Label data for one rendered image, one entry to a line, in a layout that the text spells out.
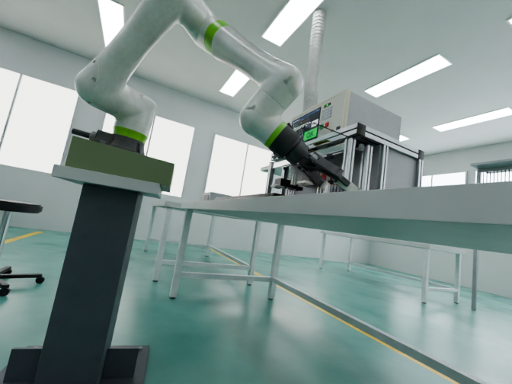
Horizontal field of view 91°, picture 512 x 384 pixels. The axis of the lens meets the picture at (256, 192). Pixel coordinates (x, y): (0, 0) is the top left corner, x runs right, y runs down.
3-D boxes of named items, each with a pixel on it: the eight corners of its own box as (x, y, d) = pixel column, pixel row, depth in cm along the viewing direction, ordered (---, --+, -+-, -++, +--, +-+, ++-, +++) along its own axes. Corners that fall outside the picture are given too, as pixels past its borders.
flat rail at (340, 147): (348, 148, 100) (349, 141, 100) (270, 168, 155) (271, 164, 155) (350, 148, 100) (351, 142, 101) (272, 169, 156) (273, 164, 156)
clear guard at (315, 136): (296, 131, 90) (298, 116, 90) (264, 145, 111) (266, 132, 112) (360, 155, 104) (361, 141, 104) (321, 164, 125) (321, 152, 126)
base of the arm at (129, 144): (63, 134, 88) (68, 118, 88) (78, 142, 102) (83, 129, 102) (142, 156, 96) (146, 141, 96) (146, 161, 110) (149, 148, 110)
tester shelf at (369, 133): (356, 132, 98) (358, 122, 99) (270, 161, 159) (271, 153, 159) (424, 161, 117) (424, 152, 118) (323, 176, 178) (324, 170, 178)
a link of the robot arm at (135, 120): (97, 129, 96) (111, 83, 98) (132, 144, 110) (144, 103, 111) (118, 131, 90) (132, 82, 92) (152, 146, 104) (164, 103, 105)
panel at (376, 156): (373, 214, 101) (380, 144, 105) (284, 211, 160) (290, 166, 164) (375, 215, 102) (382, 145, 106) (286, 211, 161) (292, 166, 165)
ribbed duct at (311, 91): (303, 141, 242) (324, -20, 265) (280, 149, 280) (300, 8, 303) (327, 149, 255) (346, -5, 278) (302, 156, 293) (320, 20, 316)
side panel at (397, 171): (377, 220, 101) (384, 144, 105) (370, 220, 103) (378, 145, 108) (418, 229, 113) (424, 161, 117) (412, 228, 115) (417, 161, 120)
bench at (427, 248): (426, 305, 315) (430, 244, 325) (315, 267, 503) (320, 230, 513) (463, 305, 354) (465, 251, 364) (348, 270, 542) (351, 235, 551)
